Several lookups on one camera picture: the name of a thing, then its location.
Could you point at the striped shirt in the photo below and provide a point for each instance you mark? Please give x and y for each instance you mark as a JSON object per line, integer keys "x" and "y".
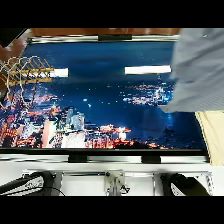
{"x": 200, "y": 70}

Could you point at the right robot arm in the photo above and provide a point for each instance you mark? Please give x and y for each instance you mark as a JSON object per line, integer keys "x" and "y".
{"x": 183, "y": 186}

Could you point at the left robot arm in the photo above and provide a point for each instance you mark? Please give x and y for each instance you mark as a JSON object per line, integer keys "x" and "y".
{"x": 25, "y": 185}

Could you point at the beige garment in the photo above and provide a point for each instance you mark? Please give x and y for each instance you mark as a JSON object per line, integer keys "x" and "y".
{"x": 213, "y": 133}

